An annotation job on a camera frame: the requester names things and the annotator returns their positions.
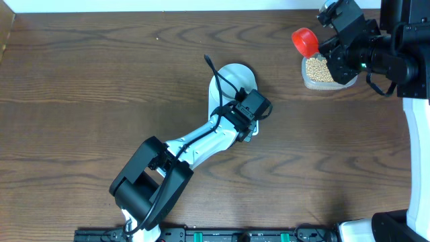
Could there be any red plastic measuring scoop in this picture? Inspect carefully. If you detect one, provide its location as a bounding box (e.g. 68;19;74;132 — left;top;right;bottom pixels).
292;28;318;58

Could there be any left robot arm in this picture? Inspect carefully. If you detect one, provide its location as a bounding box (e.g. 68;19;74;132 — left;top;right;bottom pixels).
109;89;273;241

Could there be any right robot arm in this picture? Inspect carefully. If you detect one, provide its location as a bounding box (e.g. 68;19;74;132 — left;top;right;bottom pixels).
317;0;429;241

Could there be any grey round bowl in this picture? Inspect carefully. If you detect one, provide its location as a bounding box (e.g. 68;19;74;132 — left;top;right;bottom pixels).
218;63;257;99

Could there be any white digital kitchen scale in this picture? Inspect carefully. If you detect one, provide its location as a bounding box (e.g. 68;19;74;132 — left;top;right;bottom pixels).
208;76;257;117

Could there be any pile of soybeans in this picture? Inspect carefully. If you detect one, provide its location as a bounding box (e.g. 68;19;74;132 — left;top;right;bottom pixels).
305;57;334;83

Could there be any clear plastic container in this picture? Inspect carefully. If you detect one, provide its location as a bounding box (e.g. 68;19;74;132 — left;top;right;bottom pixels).
302;53;357;91

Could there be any black left camera cable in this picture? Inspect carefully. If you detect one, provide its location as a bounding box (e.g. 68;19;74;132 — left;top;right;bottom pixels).
123;54;273;236

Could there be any black camera cable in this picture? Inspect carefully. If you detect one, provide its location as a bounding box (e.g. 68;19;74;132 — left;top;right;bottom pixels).
123;54;273;236
365;72;398;98

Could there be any black right camera cable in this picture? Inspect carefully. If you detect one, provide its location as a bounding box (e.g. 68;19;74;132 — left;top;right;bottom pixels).
365;72;398;98

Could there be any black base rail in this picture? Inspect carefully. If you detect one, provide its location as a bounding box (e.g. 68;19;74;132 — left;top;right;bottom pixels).
73;224;340;242

